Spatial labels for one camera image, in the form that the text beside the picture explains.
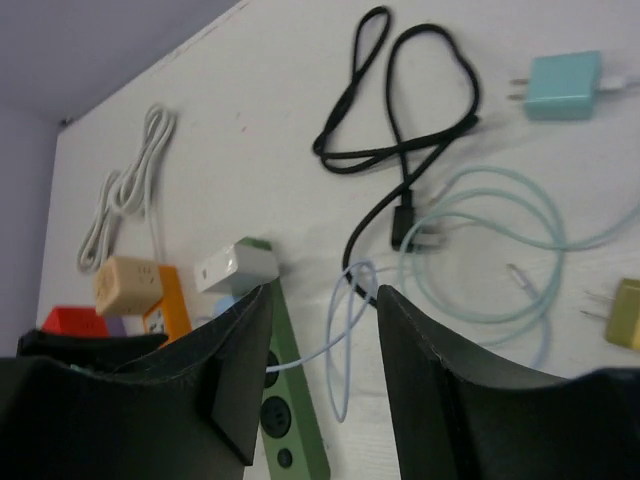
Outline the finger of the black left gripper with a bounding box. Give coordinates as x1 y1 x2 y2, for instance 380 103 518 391
16 329 168 372

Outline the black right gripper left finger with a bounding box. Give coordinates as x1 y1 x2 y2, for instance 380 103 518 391
1 286 273 479

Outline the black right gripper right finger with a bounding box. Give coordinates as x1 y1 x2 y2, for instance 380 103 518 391
377 285 639 479

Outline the green power strip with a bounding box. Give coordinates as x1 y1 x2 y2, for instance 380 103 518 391
233 237 332 480

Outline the yellow USB charger plug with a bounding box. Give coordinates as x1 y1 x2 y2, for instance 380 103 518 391
582 278 639 351

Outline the teal charger plug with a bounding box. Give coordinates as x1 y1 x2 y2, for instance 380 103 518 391
507 50 602 121

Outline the purple socket adapter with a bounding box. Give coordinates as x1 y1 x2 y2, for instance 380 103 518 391
105 316 127 337

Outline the red cube socket adapter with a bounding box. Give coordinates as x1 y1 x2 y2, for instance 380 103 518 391
40 306 109 338

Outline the beige cube socket adapter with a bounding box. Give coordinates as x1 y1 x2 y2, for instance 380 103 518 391
92 256 163 318

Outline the blue charger plug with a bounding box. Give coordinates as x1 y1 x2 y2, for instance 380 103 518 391
213 295 240 318

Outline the white charger plug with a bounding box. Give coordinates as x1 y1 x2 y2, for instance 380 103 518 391
193 243 279 296

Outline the white bundled cable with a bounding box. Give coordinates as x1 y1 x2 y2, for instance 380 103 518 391
75 103 179 275

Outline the light blue USB cable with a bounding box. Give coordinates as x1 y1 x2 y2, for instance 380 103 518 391
264 257 396 424

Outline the teal USB cable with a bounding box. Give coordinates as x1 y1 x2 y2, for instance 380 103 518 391
399 72 640 369

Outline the black power strip cord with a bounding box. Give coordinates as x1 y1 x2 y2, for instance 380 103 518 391
312 5 484 309

